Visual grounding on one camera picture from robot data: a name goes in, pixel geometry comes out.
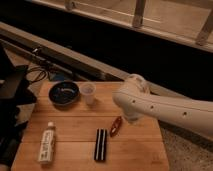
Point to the black striped eraser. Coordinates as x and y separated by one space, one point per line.
100 145

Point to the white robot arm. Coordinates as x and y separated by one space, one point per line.
135 100

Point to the clear plastic cup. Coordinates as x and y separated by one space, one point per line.
87 91

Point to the dark blue bowl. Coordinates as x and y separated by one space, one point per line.
64 93

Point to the white tube bottle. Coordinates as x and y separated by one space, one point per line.
47 144

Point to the black equipment on left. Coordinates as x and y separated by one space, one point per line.
13 92

